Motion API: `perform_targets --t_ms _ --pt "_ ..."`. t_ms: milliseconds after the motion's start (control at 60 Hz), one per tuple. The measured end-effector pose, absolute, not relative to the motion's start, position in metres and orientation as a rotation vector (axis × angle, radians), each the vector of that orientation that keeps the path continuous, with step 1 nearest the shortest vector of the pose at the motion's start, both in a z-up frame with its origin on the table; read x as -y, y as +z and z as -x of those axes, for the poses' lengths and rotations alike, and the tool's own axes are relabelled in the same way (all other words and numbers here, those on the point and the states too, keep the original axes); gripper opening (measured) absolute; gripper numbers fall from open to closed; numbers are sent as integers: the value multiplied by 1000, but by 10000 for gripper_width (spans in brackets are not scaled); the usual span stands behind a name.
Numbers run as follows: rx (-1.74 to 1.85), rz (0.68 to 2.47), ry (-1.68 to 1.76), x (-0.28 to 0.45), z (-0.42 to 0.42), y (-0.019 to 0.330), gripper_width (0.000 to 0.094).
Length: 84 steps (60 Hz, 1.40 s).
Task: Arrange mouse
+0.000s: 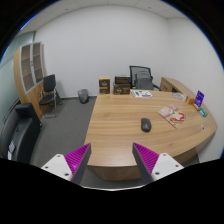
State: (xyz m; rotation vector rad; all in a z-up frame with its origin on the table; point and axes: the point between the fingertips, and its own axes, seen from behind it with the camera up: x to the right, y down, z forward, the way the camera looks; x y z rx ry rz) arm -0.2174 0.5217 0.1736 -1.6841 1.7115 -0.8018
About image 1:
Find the black visitor chair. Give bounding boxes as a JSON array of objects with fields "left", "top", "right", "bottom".
[{"left": 39, "top": 74, "right": 63, "bottom": 109}]

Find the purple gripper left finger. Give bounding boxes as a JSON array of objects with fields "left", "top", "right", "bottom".
[{"left": 42, "top": 143, "right": 91, "bottom": 185}]

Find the grey mesh office chair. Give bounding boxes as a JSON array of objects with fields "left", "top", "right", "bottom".
[{"left": 129, "top": 66, "right": 159, "bottom": 90}]

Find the black computer mouse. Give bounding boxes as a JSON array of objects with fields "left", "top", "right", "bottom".
[{"left": 141, "top": 118, "right": 152, "bottom": 132}]

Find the wooden office desk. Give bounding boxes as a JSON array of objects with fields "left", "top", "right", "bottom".
[{"left": 85, "top": 91, "right": 217, "bottom": 181}]

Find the white green paper sheet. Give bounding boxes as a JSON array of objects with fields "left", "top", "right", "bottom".
[{"left": 130, "top": 90, "right": 152, "bottom": 98}]

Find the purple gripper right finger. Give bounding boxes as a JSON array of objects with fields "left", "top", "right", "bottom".
[{"left": 132, "top": 143, "right": 183, "bottom": 184}]

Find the round patterned coaster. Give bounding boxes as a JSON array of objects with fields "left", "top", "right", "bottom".
[{"left": 172, "top": 92, "right": 186, "bottom": 100}]

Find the black leather sofa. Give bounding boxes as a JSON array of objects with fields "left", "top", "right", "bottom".
[{"left": 0, "top": 103, "right": 42, "bottom": 164}]

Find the dark mesh waste bin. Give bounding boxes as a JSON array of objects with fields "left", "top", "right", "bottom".
[{"left": 78, "top": 89, "right": 89, "bottom": 104}]

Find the small orange wooden box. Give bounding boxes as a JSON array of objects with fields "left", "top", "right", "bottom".
[{"left": 185, "top": 96, "right": 195, "bottom": 105}]

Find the colourful printed mouse pad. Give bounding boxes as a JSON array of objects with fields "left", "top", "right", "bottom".
[{"left": 158, "top": 104, "right": 185, "bottom": 128}]

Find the wooden side cabinet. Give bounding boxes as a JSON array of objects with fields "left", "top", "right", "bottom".
[{"left": 160, "top": 77, "right": 195, "bottom": 98}]

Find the upper dark cardboard box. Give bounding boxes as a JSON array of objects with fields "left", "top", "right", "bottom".
[{"left": 115, "top": 76, "right": 130, "bottom": 84}]

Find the wooden glass-door cabinet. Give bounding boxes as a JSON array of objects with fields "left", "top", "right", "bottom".
[{"left": 13, "top": 42, "right": 47, "bottom": 118}]

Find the lower brown cardboard box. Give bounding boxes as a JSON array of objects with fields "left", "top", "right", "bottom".
[{"left": 113, "top": 84, "right": 130, "bottom": 95}]

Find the tall brown cardboard box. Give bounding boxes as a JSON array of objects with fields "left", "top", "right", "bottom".
[{"left": 99, "top": 76, "right": 110, "bottom": 94}]

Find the purple desk sign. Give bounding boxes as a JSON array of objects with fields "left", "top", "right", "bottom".
[{"left": 194, "top": 91, "right": 204, "bottom": 107}]

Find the green tissue packet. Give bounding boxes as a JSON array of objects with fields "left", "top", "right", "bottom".
[{"left": 199, "top": 107, "right": 208, "bottom": 117}]

